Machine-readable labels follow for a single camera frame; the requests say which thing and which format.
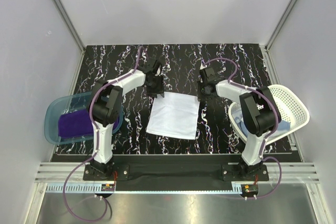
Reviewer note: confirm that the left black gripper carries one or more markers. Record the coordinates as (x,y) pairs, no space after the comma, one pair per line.
(159,90)

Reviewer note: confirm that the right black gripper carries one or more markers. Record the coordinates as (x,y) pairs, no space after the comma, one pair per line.
(200,97)

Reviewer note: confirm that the white towel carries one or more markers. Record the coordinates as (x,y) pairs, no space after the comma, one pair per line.
(175,115)

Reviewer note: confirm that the purple towel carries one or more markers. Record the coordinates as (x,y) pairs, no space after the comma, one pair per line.
(75,124)

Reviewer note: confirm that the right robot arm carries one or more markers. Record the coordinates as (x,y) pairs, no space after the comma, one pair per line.
(259,112)

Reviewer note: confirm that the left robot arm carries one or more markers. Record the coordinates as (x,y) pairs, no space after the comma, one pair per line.
(106,104)

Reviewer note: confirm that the light blue towel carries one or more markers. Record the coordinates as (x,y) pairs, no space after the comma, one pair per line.
(283,126)

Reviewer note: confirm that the white perforated laundry basket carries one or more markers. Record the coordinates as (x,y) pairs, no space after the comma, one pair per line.
(290,107)

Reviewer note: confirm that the blue transparent plastic bin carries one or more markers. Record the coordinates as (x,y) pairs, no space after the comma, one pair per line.
(62,106)

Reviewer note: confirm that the right orange connector box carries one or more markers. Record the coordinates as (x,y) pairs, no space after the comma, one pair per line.
(250,189)

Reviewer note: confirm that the orange connector box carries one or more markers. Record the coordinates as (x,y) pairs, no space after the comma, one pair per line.
(108,187)
(250,189)

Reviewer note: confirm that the left orange connector box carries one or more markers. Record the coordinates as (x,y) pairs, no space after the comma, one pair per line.
(108,187)

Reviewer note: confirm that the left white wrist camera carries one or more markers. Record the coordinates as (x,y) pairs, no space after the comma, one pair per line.
(158,72)

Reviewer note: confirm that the white slotted cable duct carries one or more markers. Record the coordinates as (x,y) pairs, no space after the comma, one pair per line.
(86,188)

